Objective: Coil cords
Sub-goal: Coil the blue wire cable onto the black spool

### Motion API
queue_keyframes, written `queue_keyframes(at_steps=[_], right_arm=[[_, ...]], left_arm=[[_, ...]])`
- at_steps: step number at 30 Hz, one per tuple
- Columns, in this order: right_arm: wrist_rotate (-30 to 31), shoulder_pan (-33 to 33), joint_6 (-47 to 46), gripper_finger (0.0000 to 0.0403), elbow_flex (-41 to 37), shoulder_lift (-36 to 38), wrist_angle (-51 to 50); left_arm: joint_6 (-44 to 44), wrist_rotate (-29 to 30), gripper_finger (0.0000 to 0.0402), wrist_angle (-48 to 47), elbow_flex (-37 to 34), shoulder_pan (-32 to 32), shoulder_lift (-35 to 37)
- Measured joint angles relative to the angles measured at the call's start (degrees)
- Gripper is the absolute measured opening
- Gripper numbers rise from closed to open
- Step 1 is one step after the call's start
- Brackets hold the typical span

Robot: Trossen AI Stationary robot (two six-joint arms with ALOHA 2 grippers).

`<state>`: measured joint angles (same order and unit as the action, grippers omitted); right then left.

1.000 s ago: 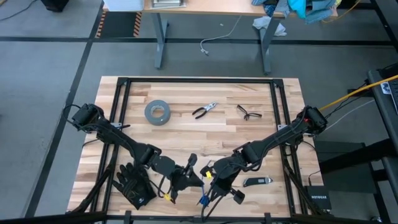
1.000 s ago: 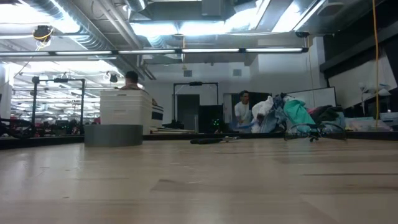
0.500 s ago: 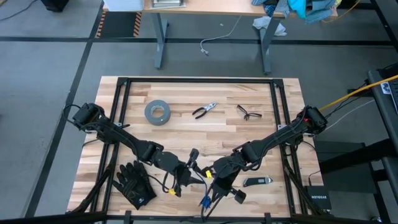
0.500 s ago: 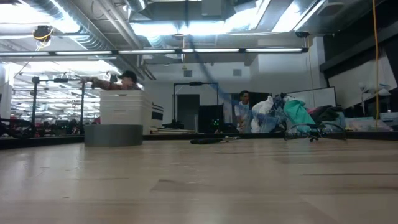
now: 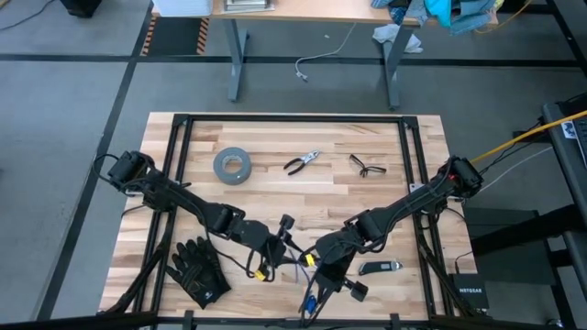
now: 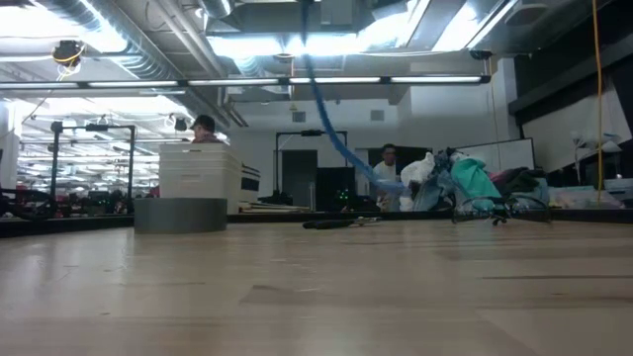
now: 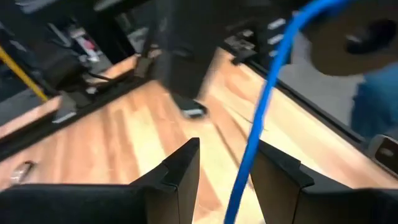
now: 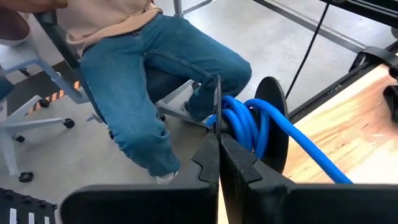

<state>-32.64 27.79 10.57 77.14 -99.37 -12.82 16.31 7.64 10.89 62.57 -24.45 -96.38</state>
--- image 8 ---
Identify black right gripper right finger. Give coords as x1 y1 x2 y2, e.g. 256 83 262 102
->
219 133 398 224

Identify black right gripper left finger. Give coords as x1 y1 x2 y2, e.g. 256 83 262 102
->
60 133 220 224

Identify blue network cable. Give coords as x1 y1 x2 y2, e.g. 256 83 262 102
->
206 95 354 184

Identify black cable spool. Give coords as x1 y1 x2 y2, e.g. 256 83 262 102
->
213 74 290 174

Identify person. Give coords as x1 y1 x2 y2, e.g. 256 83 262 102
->
0 0 252 185

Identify grey office chair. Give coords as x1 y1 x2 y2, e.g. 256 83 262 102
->
0 11 215 184

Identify black table clamp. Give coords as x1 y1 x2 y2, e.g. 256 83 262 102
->
348 45 398 73

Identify black mat hazard stripes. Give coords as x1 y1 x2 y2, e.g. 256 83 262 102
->
6 60 82 116

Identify black camera cable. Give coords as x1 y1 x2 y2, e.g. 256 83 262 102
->
285 1 331 100

